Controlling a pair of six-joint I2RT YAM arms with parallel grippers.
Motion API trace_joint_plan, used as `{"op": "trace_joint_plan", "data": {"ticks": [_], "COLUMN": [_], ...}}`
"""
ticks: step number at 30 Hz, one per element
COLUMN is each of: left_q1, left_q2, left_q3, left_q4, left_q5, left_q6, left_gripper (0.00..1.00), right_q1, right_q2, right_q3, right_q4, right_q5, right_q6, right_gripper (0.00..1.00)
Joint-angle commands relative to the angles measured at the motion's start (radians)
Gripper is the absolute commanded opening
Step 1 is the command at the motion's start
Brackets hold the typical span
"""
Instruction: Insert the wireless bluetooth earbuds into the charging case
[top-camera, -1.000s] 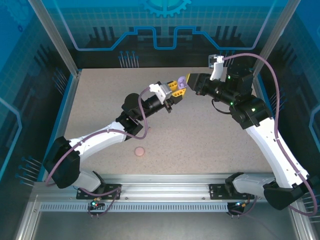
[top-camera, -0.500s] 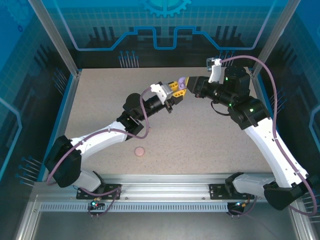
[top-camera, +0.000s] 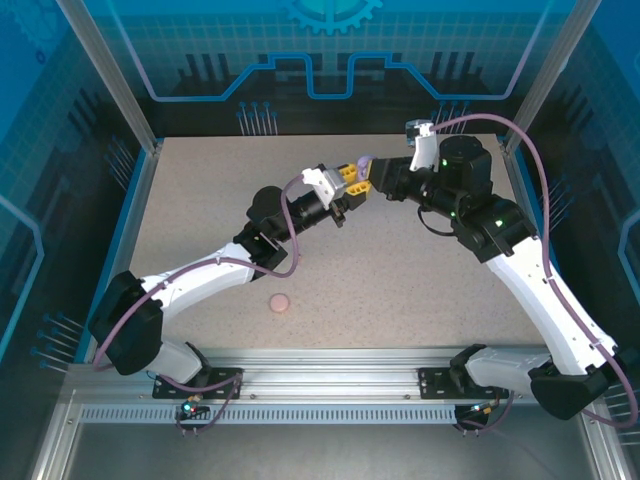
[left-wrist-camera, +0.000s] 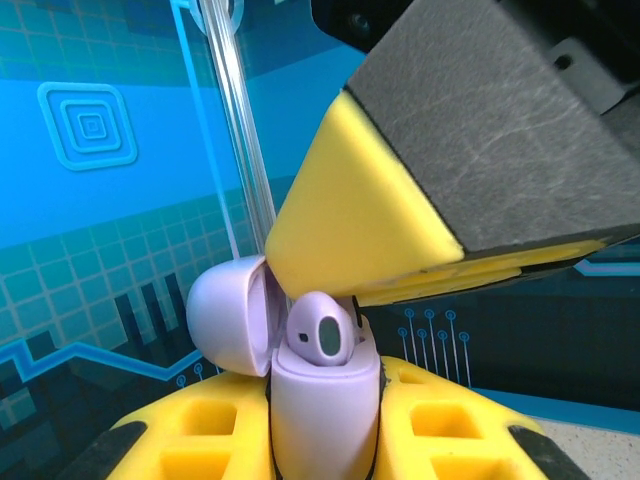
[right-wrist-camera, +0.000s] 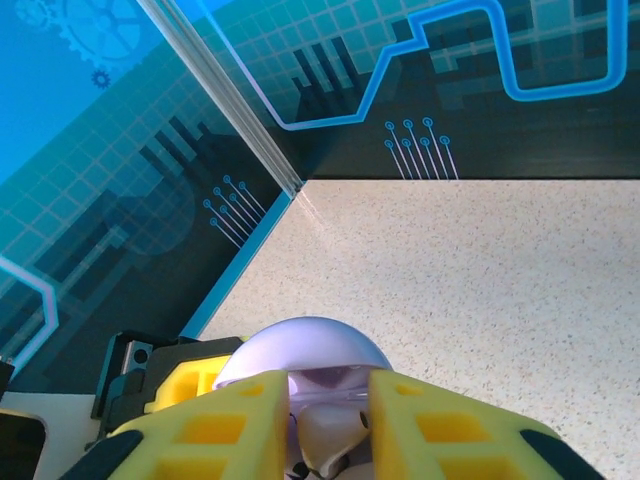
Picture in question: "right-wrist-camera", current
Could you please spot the aluminium frame post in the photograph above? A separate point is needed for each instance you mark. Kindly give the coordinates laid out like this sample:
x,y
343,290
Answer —
x,y
225,95

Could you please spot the round earbud charging case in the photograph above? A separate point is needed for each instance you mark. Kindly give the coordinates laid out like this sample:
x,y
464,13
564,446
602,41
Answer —
x,y
310,345

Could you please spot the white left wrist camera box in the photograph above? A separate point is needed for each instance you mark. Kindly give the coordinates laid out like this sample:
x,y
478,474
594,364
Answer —
x,y
65,415

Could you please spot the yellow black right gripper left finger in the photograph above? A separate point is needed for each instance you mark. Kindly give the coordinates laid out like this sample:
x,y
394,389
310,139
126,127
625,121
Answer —
x,y
260,400

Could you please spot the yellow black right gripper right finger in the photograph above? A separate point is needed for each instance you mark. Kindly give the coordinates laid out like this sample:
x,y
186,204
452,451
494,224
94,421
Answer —
x,y
390,425

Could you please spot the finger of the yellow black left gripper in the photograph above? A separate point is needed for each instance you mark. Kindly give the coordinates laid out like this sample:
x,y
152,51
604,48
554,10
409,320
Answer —
x,y
187,382

